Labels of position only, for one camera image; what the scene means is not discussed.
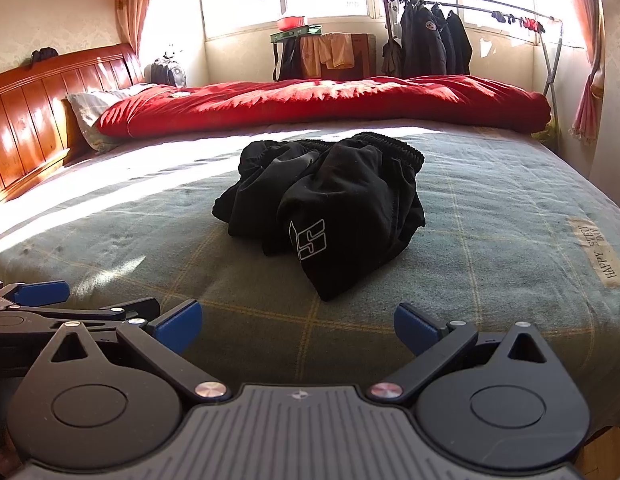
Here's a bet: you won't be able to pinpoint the bed with green plaid sheet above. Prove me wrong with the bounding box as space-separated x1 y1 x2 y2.
0 120 620 431

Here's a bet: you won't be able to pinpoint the wooden cabinet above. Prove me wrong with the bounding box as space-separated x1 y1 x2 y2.
320 32 378 82

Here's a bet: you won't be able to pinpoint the wooden headboard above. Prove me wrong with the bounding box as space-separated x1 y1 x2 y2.
0 42 145 211

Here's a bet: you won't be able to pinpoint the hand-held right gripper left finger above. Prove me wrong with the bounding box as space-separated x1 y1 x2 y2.
40 299 229 405

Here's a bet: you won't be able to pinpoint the metal clothes rack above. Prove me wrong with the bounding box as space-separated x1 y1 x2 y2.
377 0 563 111

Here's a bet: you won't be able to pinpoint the red quilt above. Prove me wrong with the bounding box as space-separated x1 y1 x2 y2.
94 75 552 140

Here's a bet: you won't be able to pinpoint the black jacket with badge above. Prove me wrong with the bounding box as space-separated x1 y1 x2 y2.
400 0 448 80

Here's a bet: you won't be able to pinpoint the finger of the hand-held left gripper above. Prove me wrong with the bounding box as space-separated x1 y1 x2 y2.
0 280 71 311
20 297 161 338

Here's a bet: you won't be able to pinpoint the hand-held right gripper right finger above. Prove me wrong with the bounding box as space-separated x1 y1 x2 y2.
368 302 561 406

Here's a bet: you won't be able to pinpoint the black pants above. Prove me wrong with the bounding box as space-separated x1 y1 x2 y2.
212 131 427 302

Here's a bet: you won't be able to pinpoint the olive hanging cloth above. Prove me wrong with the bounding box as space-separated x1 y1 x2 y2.
381 35 403 76

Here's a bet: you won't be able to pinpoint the orange hanging cloth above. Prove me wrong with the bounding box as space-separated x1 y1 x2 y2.
300 35 325 80
320 32 355 70

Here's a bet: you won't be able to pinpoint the grey backpack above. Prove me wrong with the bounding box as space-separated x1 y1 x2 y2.
144 50 188 86

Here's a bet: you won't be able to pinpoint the grey pillow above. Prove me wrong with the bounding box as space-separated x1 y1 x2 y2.
64 82 155 156

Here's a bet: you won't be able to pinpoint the dark hanging jacket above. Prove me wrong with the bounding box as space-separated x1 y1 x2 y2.
432 4 473 76

